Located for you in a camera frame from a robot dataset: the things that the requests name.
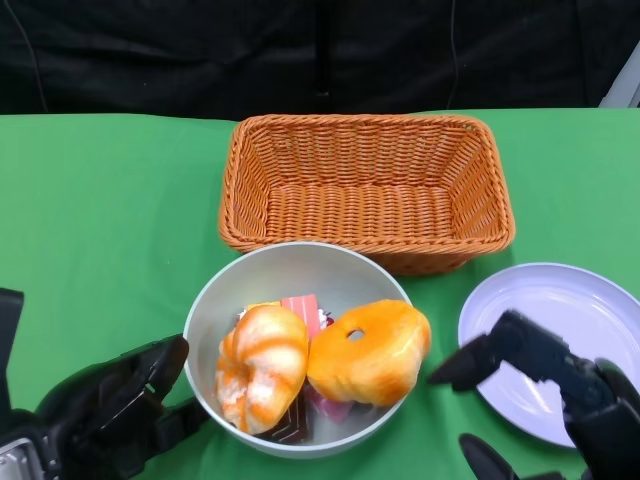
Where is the pale grey-green bowl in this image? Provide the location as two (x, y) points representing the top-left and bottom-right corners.
(183, 241), (426, 459)

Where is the plain golden bagel bread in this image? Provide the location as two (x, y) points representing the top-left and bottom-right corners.
(306, 298), (432, 407)

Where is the lavender plate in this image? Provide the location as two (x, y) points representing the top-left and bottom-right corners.
(457, 262), (640, 449)

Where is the green table cloth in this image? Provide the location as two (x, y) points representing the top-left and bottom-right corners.
(0, 106), (640, 480)

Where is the chocolate cake slice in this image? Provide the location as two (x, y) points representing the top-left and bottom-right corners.
(259, 394), (312, 444)

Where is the black backdrop cloth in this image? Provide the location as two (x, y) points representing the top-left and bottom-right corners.
(0, 0), (640, 122)

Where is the white board panel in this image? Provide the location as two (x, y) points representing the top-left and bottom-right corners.
(598, 47), (640, 109)

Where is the pink layered cake slice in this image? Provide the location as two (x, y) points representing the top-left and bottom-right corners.
(304, 384), (357, 424)

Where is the thin black hanging cable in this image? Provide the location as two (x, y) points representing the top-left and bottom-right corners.
(446, 0), (461, 111)
(2, 0), (50, 114)

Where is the orange white striped bread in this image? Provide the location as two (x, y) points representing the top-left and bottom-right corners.
(214, 304), (310, 435)

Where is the orange wicker basket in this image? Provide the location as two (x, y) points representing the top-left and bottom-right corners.
(218, 113), (516, 276)

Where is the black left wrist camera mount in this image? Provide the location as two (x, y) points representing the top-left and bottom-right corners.
(0, 287), (25, 414)

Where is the salmon layered cake slice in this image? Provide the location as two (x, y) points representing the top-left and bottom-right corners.
(280, 293), (322, 342)

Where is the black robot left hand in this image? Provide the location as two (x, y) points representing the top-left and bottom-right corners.
(34, 333), (209, 480)

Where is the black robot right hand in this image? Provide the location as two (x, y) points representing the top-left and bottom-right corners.
(427, 309), (640, 480)

